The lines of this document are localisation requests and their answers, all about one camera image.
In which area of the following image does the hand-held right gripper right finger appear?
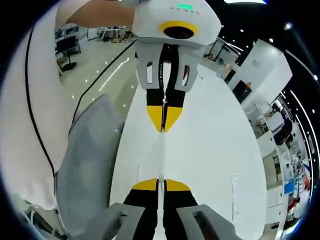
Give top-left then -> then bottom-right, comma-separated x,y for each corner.
163,178 -> 242,240

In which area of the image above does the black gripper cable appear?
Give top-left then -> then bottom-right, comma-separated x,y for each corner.
71,39 -> 138,125

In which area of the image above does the white square pillar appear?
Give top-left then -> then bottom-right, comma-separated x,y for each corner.
228,38 -> 294,111

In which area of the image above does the grey mesh office chair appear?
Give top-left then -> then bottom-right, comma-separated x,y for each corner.
53,93 -> 126,240

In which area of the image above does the black cabinet with orange item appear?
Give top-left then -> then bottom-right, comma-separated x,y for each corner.
230,79 -> 251,104

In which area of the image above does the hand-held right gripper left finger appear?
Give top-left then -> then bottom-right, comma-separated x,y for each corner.
99,177 -> 160,240

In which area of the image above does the person's white shirt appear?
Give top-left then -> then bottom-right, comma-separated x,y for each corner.
0,3 -> 85,211

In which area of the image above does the thin black cable on shirt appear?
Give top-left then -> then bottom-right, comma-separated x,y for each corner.
24,26 -> 56,176

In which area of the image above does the black monitor on stand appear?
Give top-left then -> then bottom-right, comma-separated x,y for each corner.
54,34 -> 79,74

